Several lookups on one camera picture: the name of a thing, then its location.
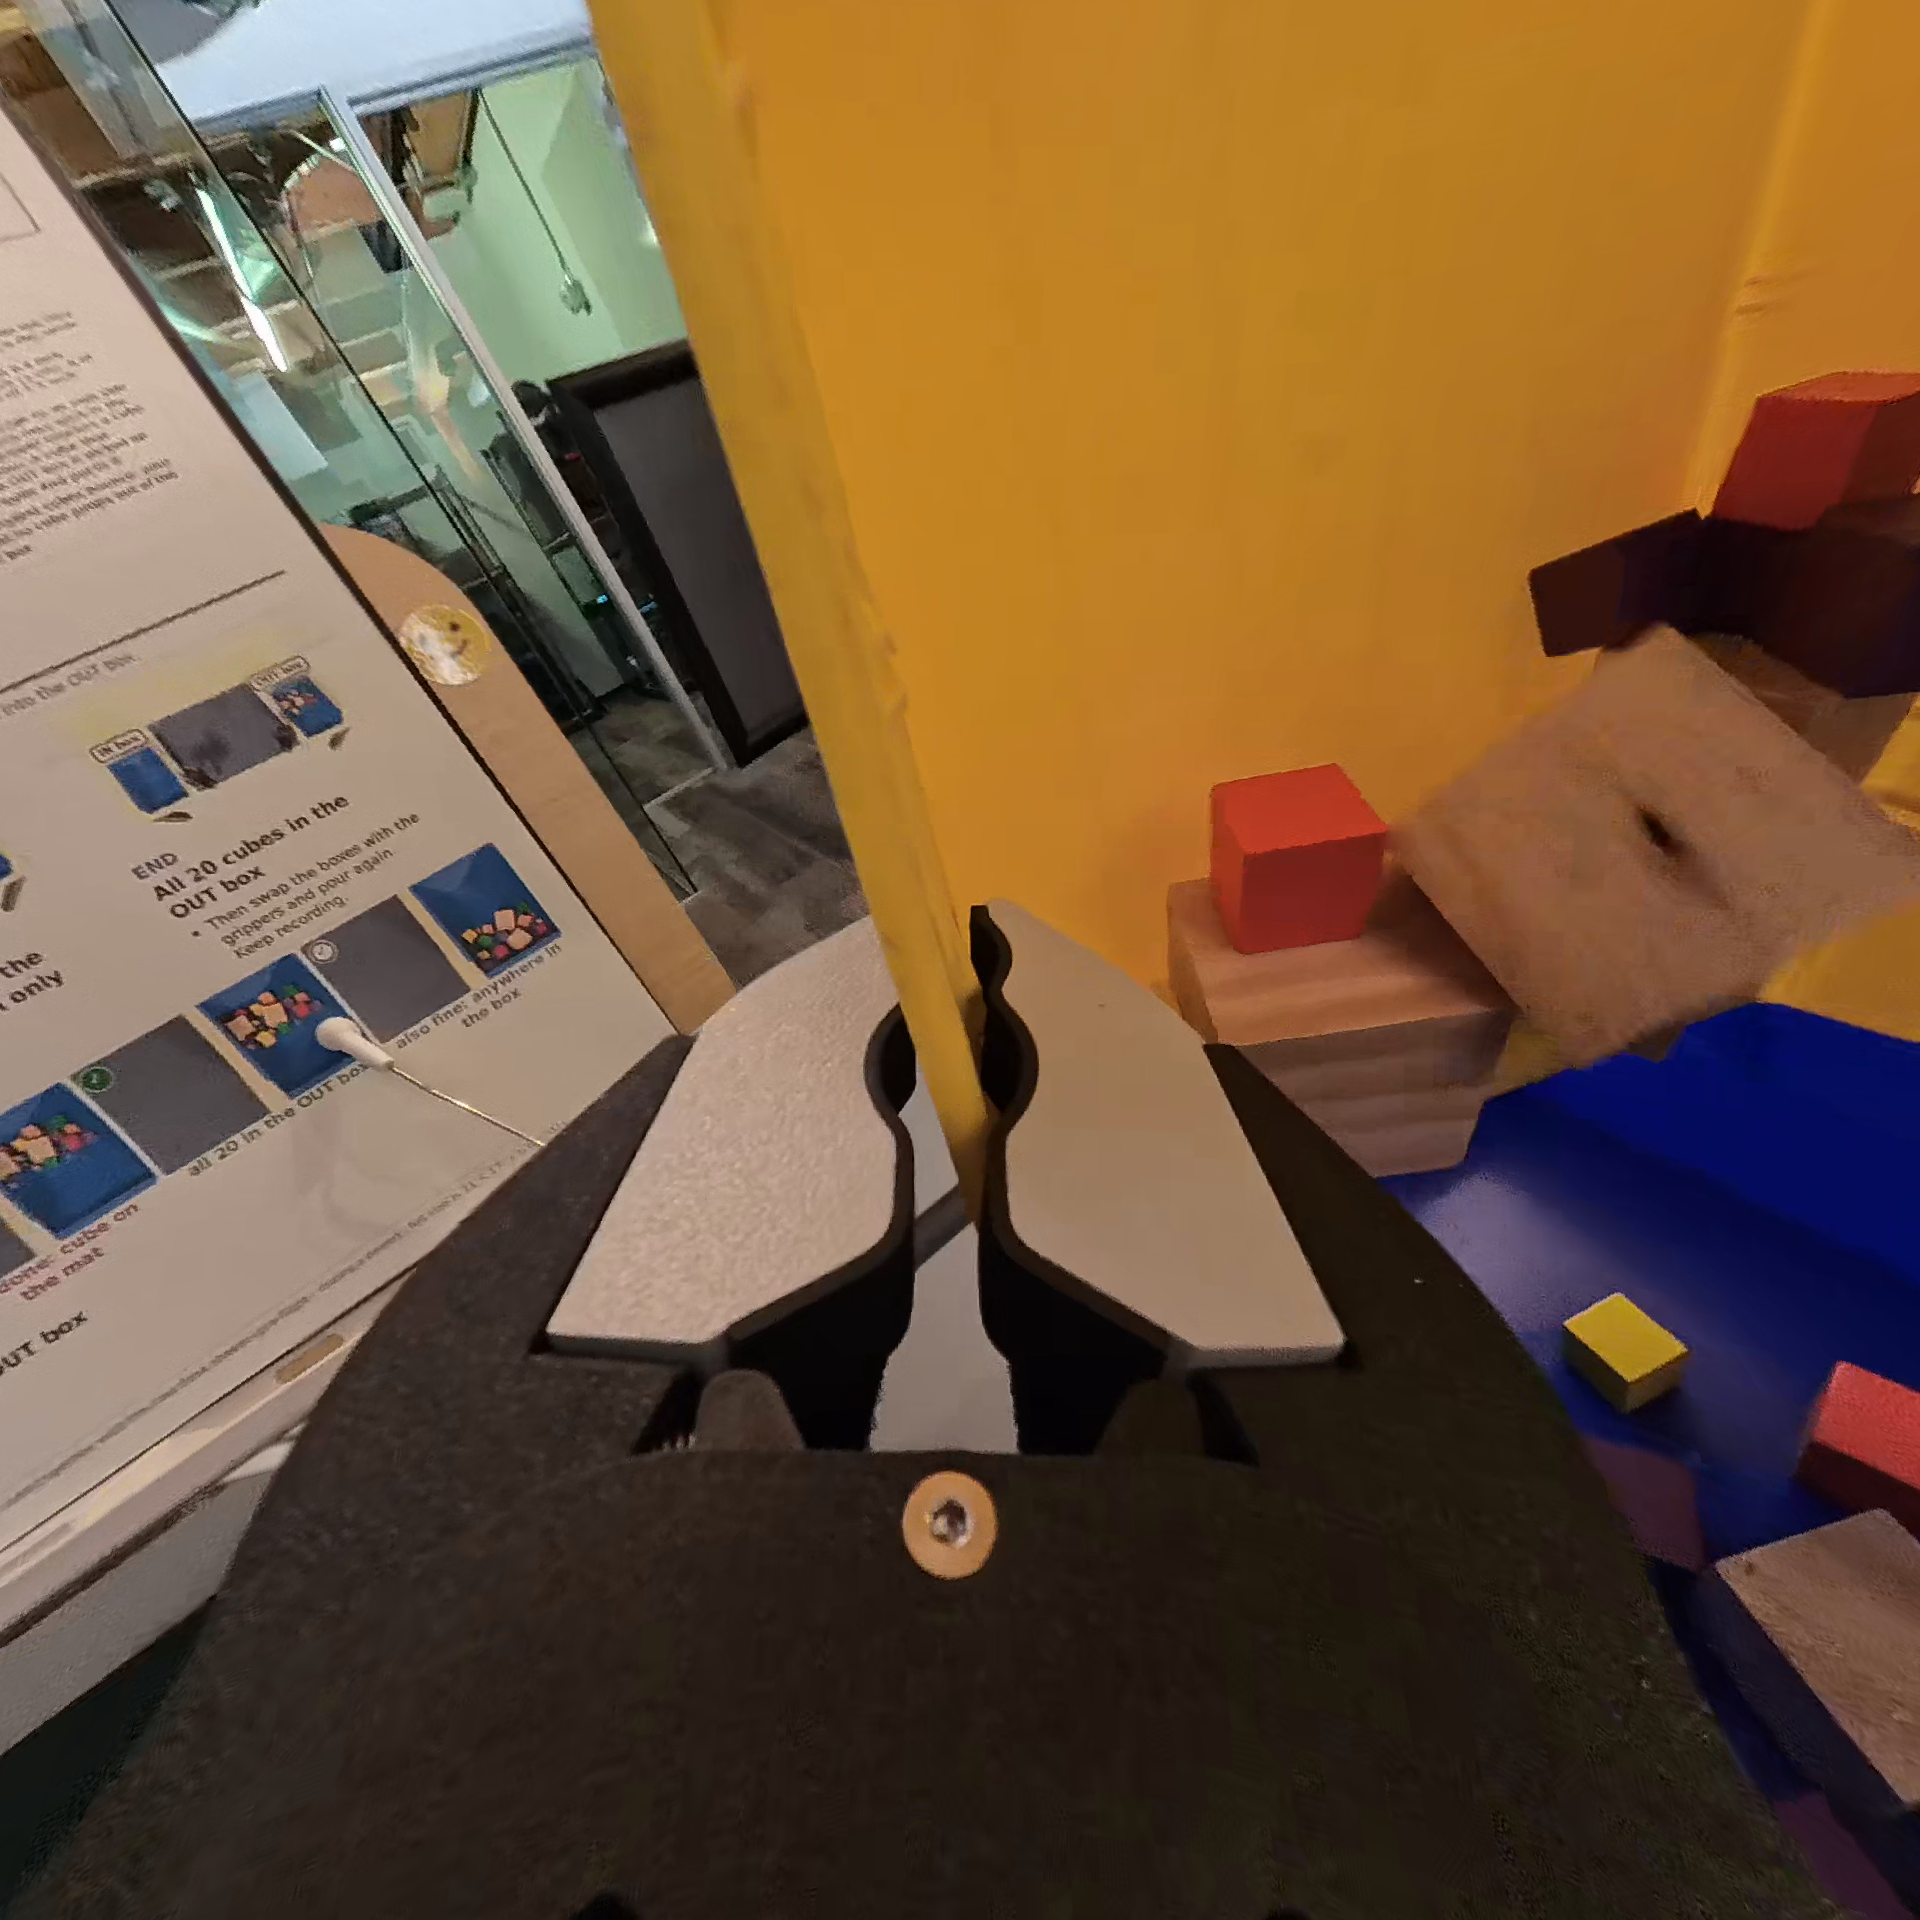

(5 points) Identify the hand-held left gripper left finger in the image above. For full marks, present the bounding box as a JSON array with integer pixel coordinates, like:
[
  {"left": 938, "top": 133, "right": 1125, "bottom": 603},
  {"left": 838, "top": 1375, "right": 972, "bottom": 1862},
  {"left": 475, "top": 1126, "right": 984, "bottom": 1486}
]
[{"left": 542, "top": 916, "right": 923, "bottom": 1375}]

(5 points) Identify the white sheet stand base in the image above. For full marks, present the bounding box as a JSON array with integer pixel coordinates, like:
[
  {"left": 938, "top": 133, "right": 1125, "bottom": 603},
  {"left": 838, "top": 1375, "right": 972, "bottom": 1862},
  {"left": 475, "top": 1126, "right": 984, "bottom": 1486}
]
[{"left": 0, "top": 1289, "right": 405, "bottom": 1759}]

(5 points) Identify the blue plastic box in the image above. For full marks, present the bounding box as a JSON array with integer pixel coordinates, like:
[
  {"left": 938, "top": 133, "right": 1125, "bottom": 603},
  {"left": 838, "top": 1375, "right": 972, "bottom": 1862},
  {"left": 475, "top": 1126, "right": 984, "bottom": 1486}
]
[{"left": 1382, "top": 1005, "right": 1920, "bottom": 1920}]

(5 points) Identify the printed instruction sheet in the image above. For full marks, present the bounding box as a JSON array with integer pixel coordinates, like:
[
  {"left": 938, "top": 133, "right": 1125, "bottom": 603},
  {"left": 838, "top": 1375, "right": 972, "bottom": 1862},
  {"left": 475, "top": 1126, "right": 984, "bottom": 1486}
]
[{"left": 0, "top": 108, "right": 677, "bottom": 1545}]

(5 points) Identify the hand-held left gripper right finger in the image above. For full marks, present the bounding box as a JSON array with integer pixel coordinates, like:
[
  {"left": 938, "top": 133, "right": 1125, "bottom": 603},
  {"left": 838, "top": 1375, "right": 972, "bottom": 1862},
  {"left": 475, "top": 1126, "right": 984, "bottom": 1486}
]
[{"left": 966, "top": 901, "right": 1352, "bottom": 1378}]

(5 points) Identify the pile of coloured wooden cubes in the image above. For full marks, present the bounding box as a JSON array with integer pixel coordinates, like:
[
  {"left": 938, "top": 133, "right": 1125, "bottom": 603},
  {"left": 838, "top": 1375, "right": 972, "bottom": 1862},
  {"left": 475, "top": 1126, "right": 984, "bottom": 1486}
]
[{"left": 1172, "top": 374, "right": 1920, "bottom": 1821}]

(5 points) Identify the white clip with wire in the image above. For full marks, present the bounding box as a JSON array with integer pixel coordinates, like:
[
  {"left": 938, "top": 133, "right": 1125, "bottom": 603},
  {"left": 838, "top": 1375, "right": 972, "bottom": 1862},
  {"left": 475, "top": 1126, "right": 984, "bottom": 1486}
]
[{"left": 317, "top": 1020, "right": 549, "bottom": 1147}]

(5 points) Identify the yellow smiley sticker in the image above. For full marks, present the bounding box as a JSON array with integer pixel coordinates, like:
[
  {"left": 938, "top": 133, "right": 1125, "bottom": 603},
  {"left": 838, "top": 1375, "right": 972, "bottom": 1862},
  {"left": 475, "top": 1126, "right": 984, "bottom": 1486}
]
[{"left": 401, "top": 599, "right": 494, "bottom": 690}]

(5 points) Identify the yellow plastic box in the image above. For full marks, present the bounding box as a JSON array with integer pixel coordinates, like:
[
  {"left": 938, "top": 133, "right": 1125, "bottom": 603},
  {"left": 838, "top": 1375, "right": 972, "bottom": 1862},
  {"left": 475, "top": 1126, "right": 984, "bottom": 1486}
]
[{"left": 582, "top": 0, "right": 1920, "bottom": 1220}]

